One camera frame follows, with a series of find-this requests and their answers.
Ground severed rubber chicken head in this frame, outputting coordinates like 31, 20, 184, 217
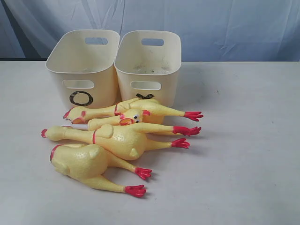
63, 109, 150, 131

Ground blue-grey backdrop curtain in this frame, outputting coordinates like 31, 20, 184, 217
0, 0, 300, 61

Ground whole rubber chicken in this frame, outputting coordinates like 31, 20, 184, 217
63, 97, 203, 124
41, 122, 201, 160

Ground cream bin marked X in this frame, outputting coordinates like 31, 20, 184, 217
114, 30, 181, 107

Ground headless rubber chicken body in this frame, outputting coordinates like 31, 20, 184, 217
50, 144, 152, 197

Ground cream bin marked O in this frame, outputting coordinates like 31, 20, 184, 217
45, 30, 120, 108

